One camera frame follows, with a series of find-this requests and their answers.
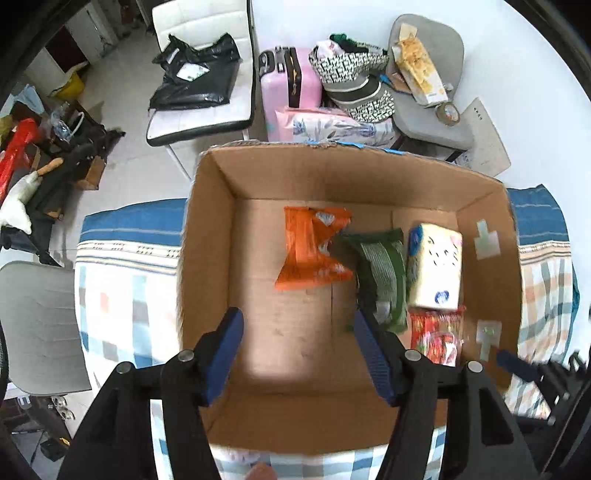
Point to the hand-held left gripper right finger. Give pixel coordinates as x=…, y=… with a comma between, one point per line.
x=376, y=360

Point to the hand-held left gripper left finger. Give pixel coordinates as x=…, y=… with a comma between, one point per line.
x=221, y=360

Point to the cardboard box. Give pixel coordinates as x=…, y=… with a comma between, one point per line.
x=295, y=258

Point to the pink suitcase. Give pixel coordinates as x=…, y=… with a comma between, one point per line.
x=288, y=76

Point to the checkered bed sheet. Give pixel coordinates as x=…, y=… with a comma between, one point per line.
x=124, y=286

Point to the white chair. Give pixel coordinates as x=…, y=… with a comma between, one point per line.
x=203, y=69

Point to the white tissue pack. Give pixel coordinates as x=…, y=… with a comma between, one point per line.
x=436, y=267

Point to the yellow snack box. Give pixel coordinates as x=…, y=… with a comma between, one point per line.
x=420, y=69

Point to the grey chair seat left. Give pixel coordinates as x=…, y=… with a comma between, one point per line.
x=39, y=327

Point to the green snack packet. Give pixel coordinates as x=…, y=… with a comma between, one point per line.
x=381, y=277

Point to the patterned tote bag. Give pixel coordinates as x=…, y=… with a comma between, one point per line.
x=358, y=78

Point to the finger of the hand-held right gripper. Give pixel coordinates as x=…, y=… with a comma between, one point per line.
x=519, y=364

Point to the tape roll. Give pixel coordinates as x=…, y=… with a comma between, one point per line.
x=449, y=113

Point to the white paper bag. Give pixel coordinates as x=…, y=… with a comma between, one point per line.
x=485, y=138

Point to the yellow bin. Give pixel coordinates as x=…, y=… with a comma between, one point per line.
x=71, y=83

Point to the orange snack packet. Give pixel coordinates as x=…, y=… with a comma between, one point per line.
x=310, y=251

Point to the grey chair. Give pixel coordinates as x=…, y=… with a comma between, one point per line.
x=427, y=92

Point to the red bag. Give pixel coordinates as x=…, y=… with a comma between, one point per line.
x=16, y=152

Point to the black plastic bag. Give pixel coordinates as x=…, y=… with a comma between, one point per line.
x=196, y=74

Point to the red snack packet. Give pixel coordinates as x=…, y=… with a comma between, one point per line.
x=436, y=334

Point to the floral pillow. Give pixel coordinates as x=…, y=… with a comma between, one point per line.
x=332, y=127

